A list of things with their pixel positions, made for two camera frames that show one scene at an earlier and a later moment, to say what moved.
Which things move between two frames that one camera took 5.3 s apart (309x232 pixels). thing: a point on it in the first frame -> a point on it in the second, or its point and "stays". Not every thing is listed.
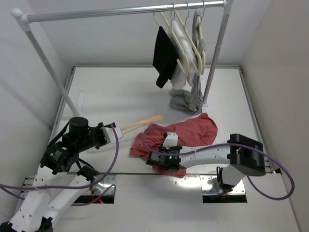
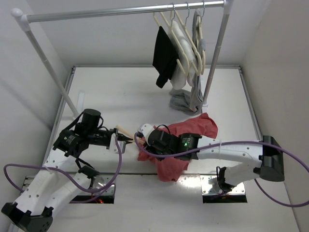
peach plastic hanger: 131,126 -> 122,131
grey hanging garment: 191,100 stays
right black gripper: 163,149 -> 150,147
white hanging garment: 187,56 stays
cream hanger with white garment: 185,26 stays
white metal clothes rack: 24,20 stays
